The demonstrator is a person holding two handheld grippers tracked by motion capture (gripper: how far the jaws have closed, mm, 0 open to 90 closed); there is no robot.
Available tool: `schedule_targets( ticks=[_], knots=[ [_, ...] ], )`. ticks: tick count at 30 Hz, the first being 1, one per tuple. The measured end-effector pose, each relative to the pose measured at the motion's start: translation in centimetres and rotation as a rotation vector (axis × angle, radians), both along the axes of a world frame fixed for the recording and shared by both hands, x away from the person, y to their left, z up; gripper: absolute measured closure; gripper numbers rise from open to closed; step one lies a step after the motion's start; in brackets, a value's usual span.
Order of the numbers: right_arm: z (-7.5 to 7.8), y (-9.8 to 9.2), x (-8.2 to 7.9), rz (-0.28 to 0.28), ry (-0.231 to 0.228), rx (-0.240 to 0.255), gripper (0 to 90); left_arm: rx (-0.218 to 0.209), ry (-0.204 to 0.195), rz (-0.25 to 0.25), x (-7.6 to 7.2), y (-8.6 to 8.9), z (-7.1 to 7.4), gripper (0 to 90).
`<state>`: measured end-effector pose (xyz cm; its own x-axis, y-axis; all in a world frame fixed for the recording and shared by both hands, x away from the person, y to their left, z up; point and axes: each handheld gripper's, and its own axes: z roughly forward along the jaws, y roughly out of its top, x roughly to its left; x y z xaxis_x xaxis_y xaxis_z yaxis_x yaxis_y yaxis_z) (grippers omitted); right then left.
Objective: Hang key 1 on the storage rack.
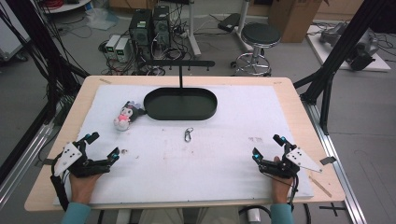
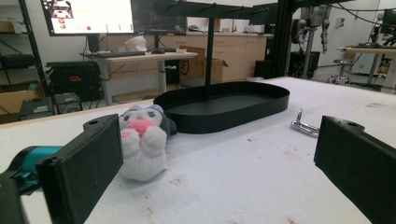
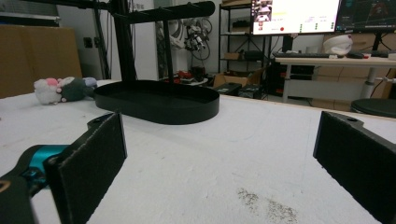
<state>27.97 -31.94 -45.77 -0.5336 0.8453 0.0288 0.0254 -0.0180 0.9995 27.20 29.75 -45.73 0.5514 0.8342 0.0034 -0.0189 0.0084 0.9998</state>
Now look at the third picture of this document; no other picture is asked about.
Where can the black computer tower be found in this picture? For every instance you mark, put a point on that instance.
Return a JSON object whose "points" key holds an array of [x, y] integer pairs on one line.
{"points": [[292, 77]]}

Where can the black flat power box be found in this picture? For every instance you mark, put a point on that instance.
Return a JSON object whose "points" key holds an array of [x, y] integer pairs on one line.
{"points": [[227, 88]]}

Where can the black keyboard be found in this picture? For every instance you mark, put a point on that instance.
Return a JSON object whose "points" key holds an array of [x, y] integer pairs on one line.
{"points": [[300, 55]]}

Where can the open cardboard box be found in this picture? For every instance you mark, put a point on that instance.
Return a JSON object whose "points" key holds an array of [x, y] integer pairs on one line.
{"points": [[236, 79]]}

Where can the white desk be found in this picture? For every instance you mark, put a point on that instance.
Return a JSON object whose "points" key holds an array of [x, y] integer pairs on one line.
{"points": [[336, 61]]}

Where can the lit white computer monitor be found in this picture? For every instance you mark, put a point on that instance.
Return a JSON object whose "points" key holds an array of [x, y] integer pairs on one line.
{"points": [[299, 15]]}

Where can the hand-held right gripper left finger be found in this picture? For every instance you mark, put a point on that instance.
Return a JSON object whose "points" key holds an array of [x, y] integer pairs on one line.
{"points": [[90, 161]]}

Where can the dark computer monitor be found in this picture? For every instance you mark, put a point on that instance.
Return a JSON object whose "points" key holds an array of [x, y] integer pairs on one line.
{"points": [[367, 14]]}

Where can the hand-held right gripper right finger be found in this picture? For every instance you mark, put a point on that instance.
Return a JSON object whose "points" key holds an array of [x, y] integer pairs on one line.
{"points": [[358, 161]]}

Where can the white foam mat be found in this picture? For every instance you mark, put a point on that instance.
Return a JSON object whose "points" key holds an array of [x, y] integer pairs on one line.
{"points": [[202, 161]]}

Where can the black metal rig frame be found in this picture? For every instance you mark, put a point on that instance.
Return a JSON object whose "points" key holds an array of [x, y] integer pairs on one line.
{"points": [[124, 46]]}

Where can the brown cardboard panel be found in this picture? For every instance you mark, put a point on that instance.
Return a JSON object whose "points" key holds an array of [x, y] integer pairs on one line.
{"points": [[34, 59]]}

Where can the black hanger rack with oval tray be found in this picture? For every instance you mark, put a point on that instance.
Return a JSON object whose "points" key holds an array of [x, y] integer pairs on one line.
{"points": [[162, 105]]}

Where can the black metal shelf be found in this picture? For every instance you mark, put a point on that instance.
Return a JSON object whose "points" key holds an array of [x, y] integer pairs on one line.
{"points": [[232, 37]]}

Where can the white rounded helmet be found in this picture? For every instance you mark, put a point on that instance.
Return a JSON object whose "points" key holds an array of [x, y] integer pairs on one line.
{"points": [[337, 45]]}

